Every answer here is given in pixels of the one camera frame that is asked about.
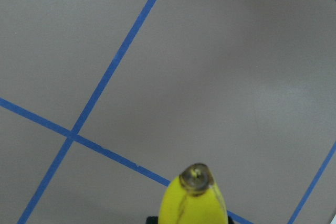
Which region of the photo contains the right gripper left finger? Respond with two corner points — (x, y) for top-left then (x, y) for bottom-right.
(145, 216), (159, 224)

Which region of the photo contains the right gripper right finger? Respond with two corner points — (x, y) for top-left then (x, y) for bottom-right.
(228, 216), (234, 224)

